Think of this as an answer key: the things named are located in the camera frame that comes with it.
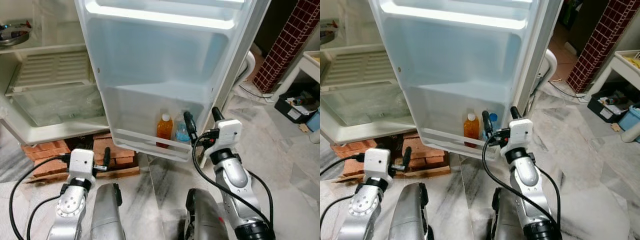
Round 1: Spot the orange juice bottle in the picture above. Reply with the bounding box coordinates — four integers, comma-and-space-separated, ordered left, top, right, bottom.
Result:
156, 112, 174, 149
463, 112, 481, 149

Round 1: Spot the white fridge body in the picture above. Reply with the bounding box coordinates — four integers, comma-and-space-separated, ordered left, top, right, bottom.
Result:
0, 0, 112, 147
320, 0, 417, 147

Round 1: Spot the white fridge door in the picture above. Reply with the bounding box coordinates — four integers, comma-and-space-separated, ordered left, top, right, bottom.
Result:
369, 0, 566, 162
75, 0, 273, 163

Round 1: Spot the clear water bottle blue cap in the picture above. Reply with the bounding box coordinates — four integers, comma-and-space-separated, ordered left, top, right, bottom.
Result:
173, 113, 194, 146
480, 112, 500, 142

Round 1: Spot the red clay brick stack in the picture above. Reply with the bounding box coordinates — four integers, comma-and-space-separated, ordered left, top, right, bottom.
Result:
400, 131, 452, 170
330, 140, 367, 176
91, 131, 138, 170
21, 139, 72, 177

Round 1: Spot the silver left robot leg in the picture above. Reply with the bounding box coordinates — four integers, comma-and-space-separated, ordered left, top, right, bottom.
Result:
91, 182, 126, 240
389, 182, 435, 240

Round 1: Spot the silver robot leg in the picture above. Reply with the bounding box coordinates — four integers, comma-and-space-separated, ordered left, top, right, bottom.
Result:
490, 187, 526, 240
91, 182, 126, 240
389, 182, 435, 240
185, 187, 227, 240

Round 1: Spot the clear crisper drawer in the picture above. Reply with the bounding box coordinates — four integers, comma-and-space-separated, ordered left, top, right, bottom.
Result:
322, 82, 415, 128
10, 82, 108, 128

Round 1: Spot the black crate with items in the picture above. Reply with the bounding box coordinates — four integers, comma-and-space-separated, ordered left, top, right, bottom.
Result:
587, 90, 632, 124
274, 90, 317, 125

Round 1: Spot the silver right robot leg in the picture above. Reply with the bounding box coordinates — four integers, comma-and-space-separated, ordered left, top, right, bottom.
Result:
185, 187, 227, 240
490, 187, 526, 240

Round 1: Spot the blue plastic bucket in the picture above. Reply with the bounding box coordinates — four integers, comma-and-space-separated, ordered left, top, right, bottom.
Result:
305, 107, 321, 132
617, 103, 640, 132

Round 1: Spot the dark red tiled pillar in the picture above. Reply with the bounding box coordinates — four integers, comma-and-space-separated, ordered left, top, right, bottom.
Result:
252, 0, 321, 94
566, 0, 629, 94

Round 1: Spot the white louvered vent cover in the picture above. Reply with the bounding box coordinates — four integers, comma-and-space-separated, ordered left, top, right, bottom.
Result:
321, 47, 398, 94
5, 47, 97, 96

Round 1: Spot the round metal bowl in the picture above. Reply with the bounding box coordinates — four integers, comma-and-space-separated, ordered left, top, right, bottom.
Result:
320, 20, 337, 46
0, 21, 33, 47

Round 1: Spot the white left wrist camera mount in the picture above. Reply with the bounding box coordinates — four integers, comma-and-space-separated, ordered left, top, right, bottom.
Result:
68, 148, 96, 179
363, 148, 394, 182

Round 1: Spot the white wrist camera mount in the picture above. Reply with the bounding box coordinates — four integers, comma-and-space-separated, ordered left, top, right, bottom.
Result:
363, 148, 394, 182
68, 148, 96, 179
501, 118, 534, 152
212, 119, 244, 152

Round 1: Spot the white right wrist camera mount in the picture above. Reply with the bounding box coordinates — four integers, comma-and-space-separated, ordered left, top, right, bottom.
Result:
501, 118, 534, 152
212, 119, 244, 152

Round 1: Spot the thin black floor cable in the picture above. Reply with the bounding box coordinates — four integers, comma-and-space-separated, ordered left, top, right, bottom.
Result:
237, 82, 275, 99
550, 80, 587, 99

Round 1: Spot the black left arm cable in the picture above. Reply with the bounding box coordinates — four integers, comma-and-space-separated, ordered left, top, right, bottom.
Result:
26, 195, 62, 240
320, 195, 360, 240
9, 155, 71, 240
320, 155, 365, 177

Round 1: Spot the white curved door handle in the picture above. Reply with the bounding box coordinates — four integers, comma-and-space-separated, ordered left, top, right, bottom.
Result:
536, 49, 559, 92
235, 50, 257, 92

